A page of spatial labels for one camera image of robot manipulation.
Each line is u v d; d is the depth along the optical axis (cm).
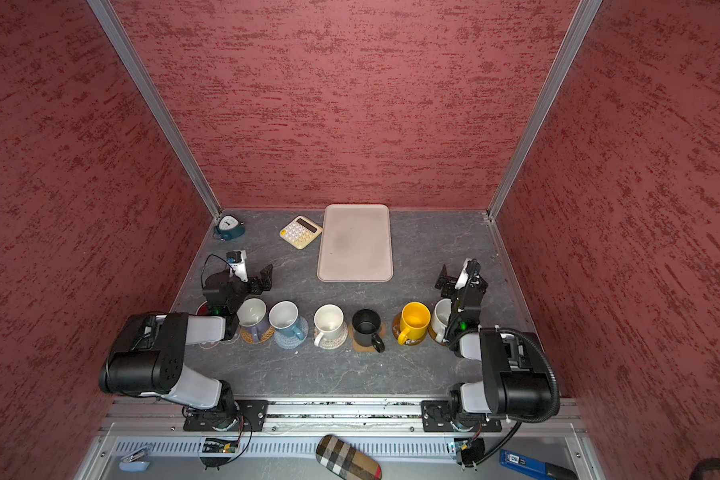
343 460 66
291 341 86
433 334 87
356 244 111
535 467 65
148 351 50
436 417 74
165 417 76
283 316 86
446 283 82
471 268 77
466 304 67
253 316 88
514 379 44
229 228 110
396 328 88
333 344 85
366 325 85
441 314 85
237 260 79
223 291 71
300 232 112
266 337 87
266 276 85
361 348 85
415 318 88
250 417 74
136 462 67
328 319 86
